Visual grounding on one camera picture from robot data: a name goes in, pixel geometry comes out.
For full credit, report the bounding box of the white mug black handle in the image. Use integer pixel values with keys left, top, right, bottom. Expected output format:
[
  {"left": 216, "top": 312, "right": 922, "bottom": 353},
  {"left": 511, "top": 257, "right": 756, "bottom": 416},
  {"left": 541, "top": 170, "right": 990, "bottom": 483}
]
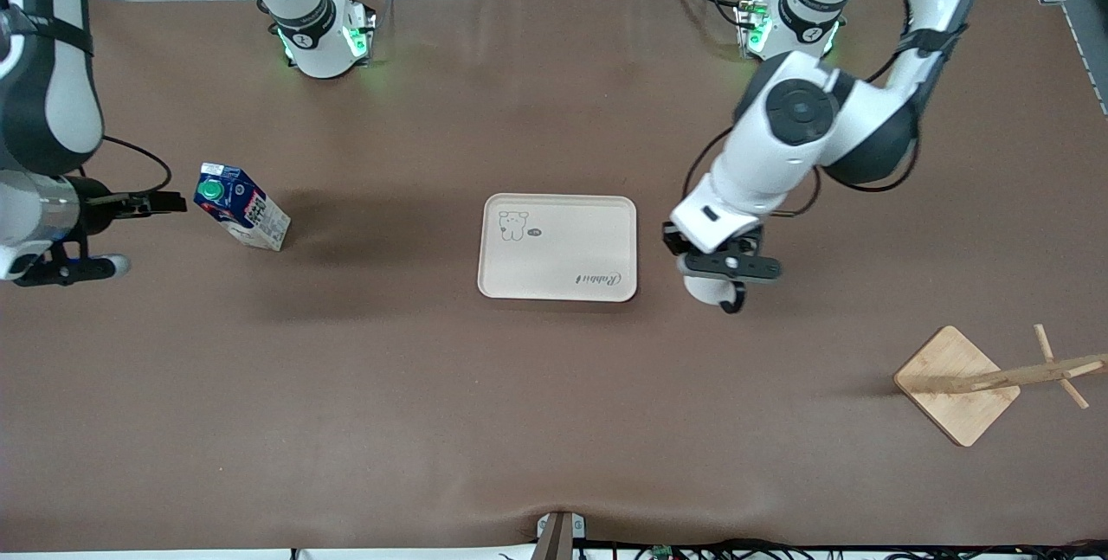
[{"left": 683, "top": 274, "right": 747, "bottom": 315}]

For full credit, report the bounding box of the blue white milk carton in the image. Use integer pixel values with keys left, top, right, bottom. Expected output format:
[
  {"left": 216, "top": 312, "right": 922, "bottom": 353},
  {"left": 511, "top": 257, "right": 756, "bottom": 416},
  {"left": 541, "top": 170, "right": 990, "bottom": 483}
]
[{"left": 193, "top": 163, "right": 292, "bottom": 252}]

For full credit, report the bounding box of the white rabbit print tray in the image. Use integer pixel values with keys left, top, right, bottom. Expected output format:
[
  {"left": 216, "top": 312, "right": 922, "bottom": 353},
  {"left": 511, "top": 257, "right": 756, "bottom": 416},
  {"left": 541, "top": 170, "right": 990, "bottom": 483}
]
[{"left": 478, "top": 194, "right": 639, "bottom": 302}]

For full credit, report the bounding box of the wooden mug tree stand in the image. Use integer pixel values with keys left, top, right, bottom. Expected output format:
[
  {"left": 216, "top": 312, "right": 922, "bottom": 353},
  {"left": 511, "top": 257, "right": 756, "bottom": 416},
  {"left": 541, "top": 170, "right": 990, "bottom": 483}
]
[{"left": 893, "top": 324, "right": 1108, "bottom": 447}]

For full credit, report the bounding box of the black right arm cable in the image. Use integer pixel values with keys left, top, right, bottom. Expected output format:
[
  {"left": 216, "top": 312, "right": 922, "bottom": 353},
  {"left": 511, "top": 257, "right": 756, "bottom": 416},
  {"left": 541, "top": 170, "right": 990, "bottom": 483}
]
[{"left": 102, "top": 136, "right": 172, "bottom": 194}]

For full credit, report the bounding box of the metal table edge bracket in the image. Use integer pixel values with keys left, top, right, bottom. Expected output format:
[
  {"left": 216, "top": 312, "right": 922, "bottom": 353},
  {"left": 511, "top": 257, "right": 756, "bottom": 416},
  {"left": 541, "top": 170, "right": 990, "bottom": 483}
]
[{"left": 537, "top": 512, "right": 587, "bottom": 560}]

